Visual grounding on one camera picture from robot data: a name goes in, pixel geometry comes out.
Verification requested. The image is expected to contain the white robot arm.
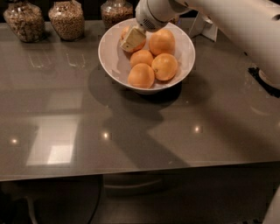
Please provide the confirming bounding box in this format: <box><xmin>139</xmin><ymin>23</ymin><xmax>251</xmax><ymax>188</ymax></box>
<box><xmin>128</xmin><ymin>0</ymin><xmax>279</xmax><ymax>224</ymax></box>

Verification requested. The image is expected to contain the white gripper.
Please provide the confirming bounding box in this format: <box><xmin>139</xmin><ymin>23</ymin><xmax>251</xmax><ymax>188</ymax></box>
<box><xmin>120</xmin><ymin>0</ymin><xmax>192</xmax><ymax>53</ymax></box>

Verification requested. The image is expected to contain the middle small orange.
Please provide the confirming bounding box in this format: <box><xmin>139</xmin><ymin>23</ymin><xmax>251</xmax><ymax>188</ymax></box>
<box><xmin>129</xmin><ymin>50</ymin><xmax>153</xmax><ymax>67</ymax></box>

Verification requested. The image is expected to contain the far left glass grain jar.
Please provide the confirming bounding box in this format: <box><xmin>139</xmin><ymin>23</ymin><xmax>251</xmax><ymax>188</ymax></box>
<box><xmin>3</xmin><ymin>0</ymin><xmax>45</xmax><ymax>43</ymax></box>

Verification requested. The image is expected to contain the glass grain jar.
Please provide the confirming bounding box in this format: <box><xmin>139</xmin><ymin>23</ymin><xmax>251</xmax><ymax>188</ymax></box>
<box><xmin>170</xmin><ymin>16</ymin><xmax>179</xmax><ymax>25</ymax></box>
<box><xmin>48</xmin><ymin>0</ymin><xmax>85</xmax><ymax>41</ymax></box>
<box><xmin>101</xmin><ymin>0</ymin><xmax>134</xmax><ymax>28</ymax></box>
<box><xmin>3</xmin><ymin>0</ymin><xmax>45</xmax><ymax>43</ymax></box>

